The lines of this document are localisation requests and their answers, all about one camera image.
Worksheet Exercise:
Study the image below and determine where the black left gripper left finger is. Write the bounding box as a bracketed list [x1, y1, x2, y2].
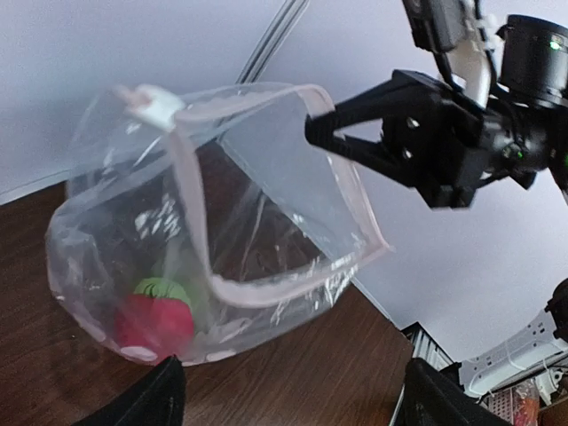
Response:
[75, 356, 185, 426]

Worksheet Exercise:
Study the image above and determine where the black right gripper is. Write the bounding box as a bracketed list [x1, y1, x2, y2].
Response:
[304, 14, 568, 209]

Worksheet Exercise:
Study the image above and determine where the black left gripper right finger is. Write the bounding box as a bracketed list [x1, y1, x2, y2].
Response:
[401, 358, 509, 426]

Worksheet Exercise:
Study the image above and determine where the red toy apple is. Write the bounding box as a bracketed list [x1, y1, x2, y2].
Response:
[114, 294, 194, 362]

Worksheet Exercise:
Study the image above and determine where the clear zip top bag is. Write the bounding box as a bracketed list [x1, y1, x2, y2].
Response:
[46, 83, 390, 366]

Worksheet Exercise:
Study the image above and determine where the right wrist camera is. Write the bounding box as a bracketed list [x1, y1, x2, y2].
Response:
[403, 0, 497, 108]

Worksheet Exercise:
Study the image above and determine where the right aluminium frame post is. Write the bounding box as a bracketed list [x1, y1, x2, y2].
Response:
[236, 0, 310, 84]

